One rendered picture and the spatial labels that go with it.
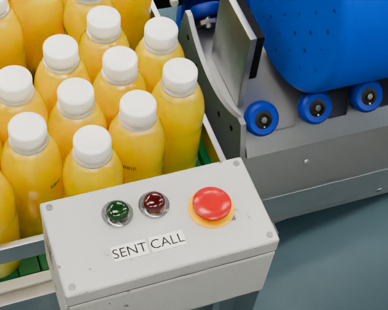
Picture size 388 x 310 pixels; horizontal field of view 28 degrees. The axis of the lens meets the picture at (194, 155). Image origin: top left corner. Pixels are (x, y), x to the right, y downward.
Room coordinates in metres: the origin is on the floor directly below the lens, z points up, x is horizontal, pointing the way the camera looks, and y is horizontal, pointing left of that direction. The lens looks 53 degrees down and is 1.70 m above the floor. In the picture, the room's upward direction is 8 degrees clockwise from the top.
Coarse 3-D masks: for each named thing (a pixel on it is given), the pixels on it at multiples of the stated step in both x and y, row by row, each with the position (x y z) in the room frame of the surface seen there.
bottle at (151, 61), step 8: (144, 40) 0.64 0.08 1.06; (136, 48) 0.65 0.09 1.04; (144, 48) 0.64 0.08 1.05; (176, 48) 0.65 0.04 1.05; (144, 56) 0.63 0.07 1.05; (152, 56) 0.63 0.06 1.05; (160, 56) 0.63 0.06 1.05; (168, 56) 0.63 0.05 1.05; (176, 56) 0.64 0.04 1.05; (184, 56) 0.65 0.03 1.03; (144, 64) 0.62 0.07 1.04; (152, 64) 0.62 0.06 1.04; (160, 64) 0.62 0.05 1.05; (144, 72) 0.62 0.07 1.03; (152, 72) 0.62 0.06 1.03; (160, 72) 0.62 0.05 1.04; (152, 80) 0.62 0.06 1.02; (152, 88) 0.61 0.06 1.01
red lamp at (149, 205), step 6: (150, 192) 0.40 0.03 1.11; (156, 192) 0.40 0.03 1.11; (144, 198) 0.39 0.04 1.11; (150, 198) 0.39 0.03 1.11; (156, 198) 0.39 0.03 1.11; (162, 198) 0.39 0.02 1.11; (144, 204) 0.39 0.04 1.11; (150, 204) 0.39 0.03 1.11; (156, 204) 0.39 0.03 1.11; (162, 204) 0.39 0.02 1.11; (150, 210) 0.38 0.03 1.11; (156, 210) 0.38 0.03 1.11; (162, 210) 0.39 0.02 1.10
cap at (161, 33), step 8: (152, 24) 0.65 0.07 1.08; (160, 24) 0.65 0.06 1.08; (168, 24) 0.66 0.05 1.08; (144, 32) 0.64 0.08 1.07; (152, 32) 0.64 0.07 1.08; (160, 32) 0.64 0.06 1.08; (168, 32) 0.64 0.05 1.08; (176, 32) 0.64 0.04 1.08; (152, 40) 0.63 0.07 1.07; (160, 40) 0.63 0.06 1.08; (168, 40) 0.63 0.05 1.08; (176, 40) 0.64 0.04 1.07; (152, 48) 0.63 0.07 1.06; (160, 48) 0.63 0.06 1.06; (168, 48) 0.63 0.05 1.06
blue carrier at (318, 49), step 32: (256, 0) 0.81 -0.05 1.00; (288, 0) 0.74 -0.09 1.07; (320, 0) 0.68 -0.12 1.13; (352, 0) 0.64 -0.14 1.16; (384, 0) 0.66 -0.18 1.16; (288, 32) 0.72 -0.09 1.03; (320, 32) 0.66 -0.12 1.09; (352, 32) 0.63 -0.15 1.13; (384, 32) 0.65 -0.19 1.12; (288, 64) 0.70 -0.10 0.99; (320, 64) 0.65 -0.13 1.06; (352, 64) 0.63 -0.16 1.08; (384, 64) 0.65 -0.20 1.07
